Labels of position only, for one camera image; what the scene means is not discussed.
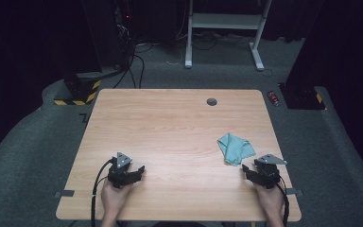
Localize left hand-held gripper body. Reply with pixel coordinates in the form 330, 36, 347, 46
107, 151, 137, 189

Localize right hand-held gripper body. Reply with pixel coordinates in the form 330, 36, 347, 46
252, 153, 288, 190

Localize teal cleaning cloth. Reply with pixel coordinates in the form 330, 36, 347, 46
216, 132, 257, 167

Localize person's left hand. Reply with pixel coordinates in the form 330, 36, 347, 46
100, 179, 134, 219

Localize person's right hand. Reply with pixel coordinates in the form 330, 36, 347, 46
253, 183, 286, 219

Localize grey tape strip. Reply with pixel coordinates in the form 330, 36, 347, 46
54, 189, 76, 199
285, 187, 304, 198

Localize red can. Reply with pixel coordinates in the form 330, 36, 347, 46
267, 90, 281, 108

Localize black yellow striped stand base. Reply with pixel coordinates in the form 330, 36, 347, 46
53, 72, 103, 107

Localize dark equipment rack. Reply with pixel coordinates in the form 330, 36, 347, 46
112, 0, 136, 69

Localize white metal stand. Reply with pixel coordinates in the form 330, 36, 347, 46
183, 0, 274, 72

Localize black curtain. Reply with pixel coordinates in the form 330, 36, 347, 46
284, 0, 363, 181

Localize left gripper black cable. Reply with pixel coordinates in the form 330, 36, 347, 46
90, 158, 115, 227

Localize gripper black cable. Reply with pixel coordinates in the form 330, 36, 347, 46
275, 182, 290, 227
90, 158, 115, 227

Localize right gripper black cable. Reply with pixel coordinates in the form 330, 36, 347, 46
275, 182, 290, 227

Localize black floor cables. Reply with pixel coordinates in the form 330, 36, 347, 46
112, 42, 154, 90

